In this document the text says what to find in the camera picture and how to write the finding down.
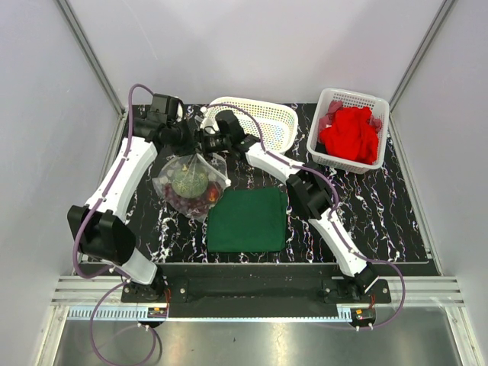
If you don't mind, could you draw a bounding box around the clear zip top bag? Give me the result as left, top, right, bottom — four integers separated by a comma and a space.
152, 153, 231, 222

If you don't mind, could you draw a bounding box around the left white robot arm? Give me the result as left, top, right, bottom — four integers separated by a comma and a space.
67, 94, 192, 302

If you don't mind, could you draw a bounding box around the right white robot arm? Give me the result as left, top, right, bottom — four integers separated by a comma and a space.
195, 103, 379, 303

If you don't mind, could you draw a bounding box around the green fake melon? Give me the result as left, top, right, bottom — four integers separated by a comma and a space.
172, 170, 208, 198

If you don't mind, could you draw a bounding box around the white oval perforated basket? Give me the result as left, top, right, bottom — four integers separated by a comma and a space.
201, 96, 298, 153

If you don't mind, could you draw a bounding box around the folded green cloth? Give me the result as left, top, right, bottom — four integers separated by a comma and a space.
206, 188, 287, 253

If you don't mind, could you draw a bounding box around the pink cloth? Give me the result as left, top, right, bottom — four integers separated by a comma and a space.
319, 101, 383, 133

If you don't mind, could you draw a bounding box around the white rectangular perforated basket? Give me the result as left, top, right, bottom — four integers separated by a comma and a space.
307, 88, 390, 174

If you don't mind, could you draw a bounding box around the red cloth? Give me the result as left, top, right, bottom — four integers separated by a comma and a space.
318, 106, 379, 165

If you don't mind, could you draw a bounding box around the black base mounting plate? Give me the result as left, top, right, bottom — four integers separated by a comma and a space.
121, 264, 392, 320

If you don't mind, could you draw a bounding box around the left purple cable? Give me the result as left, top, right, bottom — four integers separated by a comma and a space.
72, 83, 165, 366

